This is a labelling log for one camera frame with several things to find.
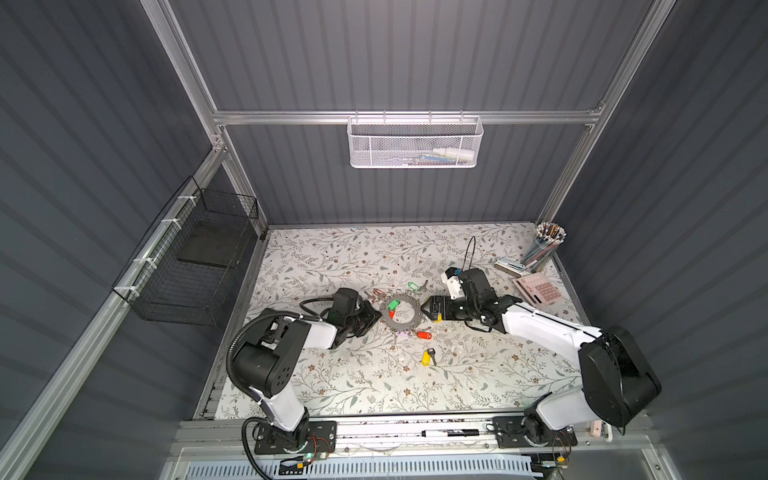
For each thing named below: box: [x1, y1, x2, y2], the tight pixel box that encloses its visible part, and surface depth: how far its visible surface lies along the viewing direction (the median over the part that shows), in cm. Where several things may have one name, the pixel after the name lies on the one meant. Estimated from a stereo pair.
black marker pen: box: [421, 429, 480, 437], surface depth 75 cm
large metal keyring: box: [380, 294, 423, 332], surface depth 98 cm
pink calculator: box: [512, 272, 563, 306], surface depth 101 cm
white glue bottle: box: [433, 148, 475, 163], surface depth 93 cm
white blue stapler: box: [493, 258, 526, 277], surface depth 107 cm
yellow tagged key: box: [422, 348, 437, 367], surface depth 88 cm
